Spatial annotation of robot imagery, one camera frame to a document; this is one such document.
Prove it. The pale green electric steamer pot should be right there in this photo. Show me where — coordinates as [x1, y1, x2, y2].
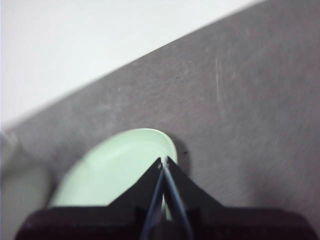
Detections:
[0, 129, 51, 210]

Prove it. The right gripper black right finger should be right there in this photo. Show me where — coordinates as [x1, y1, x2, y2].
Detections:
[164, 155, 318, 240]

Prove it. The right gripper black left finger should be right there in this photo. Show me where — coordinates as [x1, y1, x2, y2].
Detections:
[14, 156, 165, 240]

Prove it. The pale green round plate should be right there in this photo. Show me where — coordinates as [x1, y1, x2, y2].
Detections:
[48, 127, 179, 222]

